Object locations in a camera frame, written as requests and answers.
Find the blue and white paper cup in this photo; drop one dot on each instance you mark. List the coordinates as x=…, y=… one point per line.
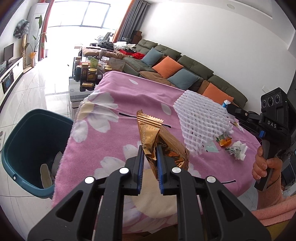
x=225, y=103

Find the olive green sofa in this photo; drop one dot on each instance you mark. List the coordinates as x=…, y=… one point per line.
x=198, y=64

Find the teal plastic trash bin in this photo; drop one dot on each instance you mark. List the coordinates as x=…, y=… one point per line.
x=30, y=139

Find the pile of clothes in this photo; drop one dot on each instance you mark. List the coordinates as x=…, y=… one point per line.
x=124, y=46

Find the orange throw pillow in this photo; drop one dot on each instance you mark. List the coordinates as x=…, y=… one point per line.
x=167, y=67
x=216, y=93

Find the orange and grey curtain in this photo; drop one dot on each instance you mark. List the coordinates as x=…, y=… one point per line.
x=129, y=20

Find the person's right hand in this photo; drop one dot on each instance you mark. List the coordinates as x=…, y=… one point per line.
x=260, y=168

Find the curled orange peel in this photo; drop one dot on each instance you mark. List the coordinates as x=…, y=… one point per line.
x=225, y=141

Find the brown jar yellow lid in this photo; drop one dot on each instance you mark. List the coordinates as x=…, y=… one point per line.
x=92, y=74
x=84, y=69
x=108, y=68

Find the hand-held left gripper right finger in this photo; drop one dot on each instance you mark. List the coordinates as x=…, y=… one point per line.
x=160, y=166

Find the flat gold box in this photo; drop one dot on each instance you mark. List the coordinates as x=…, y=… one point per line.
x=87, y=84

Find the brown paper bag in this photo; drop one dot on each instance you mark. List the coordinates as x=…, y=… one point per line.
x=116, y=64

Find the red cloth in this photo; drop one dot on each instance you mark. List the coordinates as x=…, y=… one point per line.
x=137, y=55

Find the glass coffee table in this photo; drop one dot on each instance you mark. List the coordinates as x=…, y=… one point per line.
x=75, y=92

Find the green packet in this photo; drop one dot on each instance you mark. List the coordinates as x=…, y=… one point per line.
x=93, y=62

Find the dark glass jar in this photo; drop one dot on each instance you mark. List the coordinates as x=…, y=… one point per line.
x=78, y=70

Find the floor fan with cloth cover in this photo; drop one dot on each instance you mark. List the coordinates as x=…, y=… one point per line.
x=22, y=29

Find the red curtain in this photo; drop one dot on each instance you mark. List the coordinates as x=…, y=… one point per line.
x=45, y=30

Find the brown cardboard box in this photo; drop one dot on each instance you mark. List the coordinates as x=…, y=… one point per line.
x=136, y=36

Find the black television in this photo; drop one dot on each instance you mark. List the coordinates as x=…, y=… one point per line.
x=8, y=53

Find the white television cabinet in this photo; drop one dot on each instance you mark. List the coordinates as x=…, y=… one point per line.
x=10, y=76

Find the person's right forearm pink sleeve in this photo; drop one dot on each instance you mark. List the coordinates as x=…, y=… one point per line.
x=272, y=201

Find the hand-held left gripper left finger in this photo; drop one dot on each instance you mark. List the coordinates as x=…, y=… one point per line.
x=140, y=166

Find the large window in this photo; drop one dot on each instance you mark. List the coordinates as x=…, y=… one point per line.
x=76, y=14

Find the gold foil snack wrapper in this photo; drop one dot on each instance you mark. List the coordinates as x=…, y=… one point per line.
x=150, y=132

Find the white foam fruit net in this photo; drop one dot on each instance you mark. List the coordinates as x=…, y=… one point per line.
x=198, y=115

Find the pink floral blanket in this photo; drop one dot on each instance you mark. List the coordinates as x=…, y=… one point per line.
x=138, y=97

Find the brown sofa blanket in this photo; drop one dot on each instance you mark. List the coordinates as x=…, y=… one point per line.
x=150, y=76

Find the blue-grey throw pillow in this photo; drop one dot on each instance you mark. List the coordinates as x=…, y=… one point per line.
x=183, y=78
x=151, y=56

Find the white tissue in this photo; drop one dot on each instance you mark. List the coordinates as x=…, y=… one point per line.
x=238, y=150

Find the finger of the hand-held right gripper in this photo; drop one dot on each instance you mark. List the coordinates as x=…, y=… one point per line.
x=252, y=131
x=245, y=113

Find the tall green houseplant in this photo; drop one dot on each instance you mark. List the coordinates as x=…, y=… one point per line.
x=37, y=41

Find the white standing air conditioner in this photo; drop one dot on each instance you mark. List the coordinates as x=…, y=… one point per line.
x=38, y=23

